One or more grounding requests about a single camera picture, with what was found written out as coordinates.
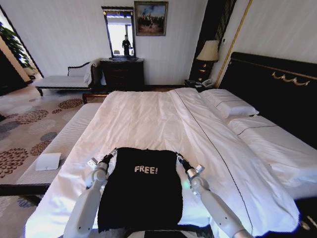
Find black T-shirt FREE print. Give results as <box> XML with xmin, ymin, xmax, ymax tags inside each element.
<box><xmin>97</xmin><ymin>147</ymin><xmax>184</xmax><ymax>234</ymax></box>

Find white striped bed bench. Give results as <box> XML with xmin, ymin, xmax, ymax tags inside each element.
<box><xmin>0</xmin><ymin>102</ymin><xmax>103</xmax><ymax>197</ymax></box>

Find white duvet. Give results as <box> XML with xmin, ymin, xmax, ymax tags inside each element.
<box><xmin>24</xmin><ymin>88</ymin><xmax>301</xmax><ymax>238</ymax></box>

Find white folded card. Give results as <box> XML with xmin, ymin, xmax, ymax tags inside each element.
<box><xmin>35</xmin><ymin>152</ymin><xmax>62</xmax><ymax>172</ymax></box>

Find plump white pillow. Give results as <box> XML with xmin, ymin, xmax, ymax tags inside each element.
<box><xmin>200</xmin><ymin>88</ymin><xmax>260</xmax><ymax>119</ymax></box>

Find dark nightstand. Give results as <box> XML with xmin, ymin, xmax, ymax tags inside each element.
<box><xmin>184</xmin><ymin>79</ymin><xmax>214</xmax><ymax>94</ymax></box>

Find white robot front shell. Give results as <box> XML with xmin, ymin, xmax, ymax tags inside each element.
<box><xmin>123</xmin><ymin>229</ymin><xmax>214</xmax><ymax>238</ymax></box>

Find flat white pillow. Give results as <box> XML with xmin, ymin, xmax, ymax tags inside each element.
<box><xmin>227</xmin><ymin>116</ymin><xmax>279</xmax><ymax>136</ymax></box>

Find dark wooden dresser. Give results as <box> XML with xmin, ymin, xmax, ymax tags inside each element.
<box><xmin>99</xmin><ymin>58</ymin><xmax>146</xmax><ymax>93</ymax></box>

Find white chaise longue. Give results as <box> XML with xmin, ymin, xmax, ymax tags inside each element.
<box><xmin>34</xmin><ymin>61</ymin><xmax>100</xmax><ymax>97</ymax></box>

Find white sheeted mattress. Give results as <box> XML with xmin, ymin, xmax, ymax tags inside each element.
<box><xmin>227</xmin><ymin>116</ymin><xmax>317</xmax><ymax>199</ymax></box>

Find person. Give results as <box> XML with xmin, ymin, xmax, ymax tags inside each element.
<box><xmin>121</xmin><ymin>35</ymin><xmax>132</xmax><ymax>56</ymax></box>

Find table lamp cream shade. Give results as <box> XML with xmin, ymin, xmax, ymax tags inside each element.
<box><xmin>196</xmin><ymin>40</ymin><xmax>220</xmax><ymax>83</ymax></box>

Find black headboard gold ornament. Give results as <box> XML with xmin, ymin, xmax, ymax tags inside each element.
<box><xmin>218</xmin><ymin>52</ymin><xmax>317</xmax><ymax>156</ymax></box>

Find dark framed mirror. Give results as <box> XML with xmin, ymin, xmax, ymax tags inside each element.
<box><xmin>101</xmin><ymin>6</ymin><xmax>137</xmax><ymax>60</ymax></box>

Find framed painting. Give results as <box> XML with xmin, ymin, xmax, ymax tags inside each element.
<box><xmin>134</xmin><ymin>0</ymin><xmax>169</xmax><ymax>37</ymax></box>

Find green potted plant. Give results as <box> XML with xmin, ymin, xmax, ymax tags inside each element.
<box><xmin>0</xmin><ymin>21</ymin><xmax>36</xmax><ymax>70</ymax></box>

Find dark bed frame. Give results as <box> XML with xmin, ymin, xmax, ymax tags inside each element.
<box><xmin>294</xmin><ymin>195</ymin><xmax>317</xmax><ymax>238</ymax></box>

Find dark wall panel gold stripes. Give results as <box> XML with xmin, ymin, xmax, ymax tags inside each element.
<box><xmin>189</xmin><ymin>0</ymin><xmax>239</xmax><ymax>80</ymax></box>

